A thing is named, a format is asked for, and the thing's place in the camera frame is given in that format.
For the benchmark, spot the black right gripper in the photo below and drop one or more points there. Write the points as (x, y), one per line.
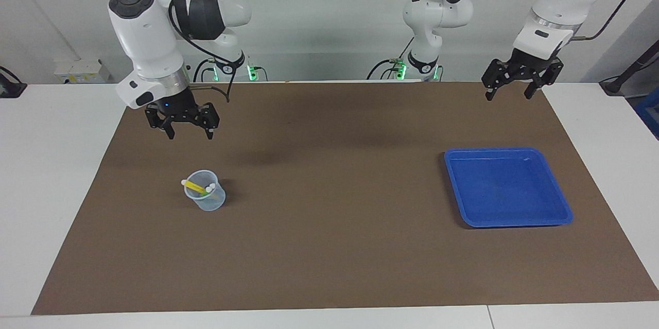
(177, 105)

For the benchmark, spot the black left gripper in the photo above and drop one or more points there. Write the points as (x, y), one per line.
(533, 64)

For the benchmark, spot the yellow pen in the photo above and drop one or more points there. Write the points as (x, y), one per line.
(193, 185)

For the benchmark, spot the green pen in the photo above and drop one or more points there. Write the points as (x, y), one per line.
(211, 194)

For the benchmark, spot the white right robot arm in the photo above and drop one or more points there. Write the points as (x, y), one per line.
(149, 40)

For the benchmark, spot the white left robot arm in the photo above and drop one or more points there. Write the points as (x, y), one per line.
(437, 10)

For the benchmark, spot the translucent plastic cup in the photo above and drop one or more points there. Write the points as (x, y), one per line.
(206, 204)

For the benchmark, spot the black stand pole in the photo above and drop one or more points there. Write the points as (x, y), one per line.
(612, 86)

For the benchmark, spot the blue plastic tray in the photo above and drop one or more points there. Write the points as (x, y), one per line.
(515, 190)

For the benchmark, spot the white box with yellow labels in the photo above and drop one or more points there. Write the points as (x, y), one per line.
(77, 74)

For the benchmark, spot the blue crate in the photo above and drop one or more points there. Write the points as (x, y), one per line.
(649, 113)

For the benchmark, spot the black table clamp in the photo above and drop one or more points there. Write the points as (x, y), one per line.
(10, 89)

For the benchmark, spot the brown table mat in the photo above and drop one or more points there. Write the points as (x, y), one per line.
(329, 246)

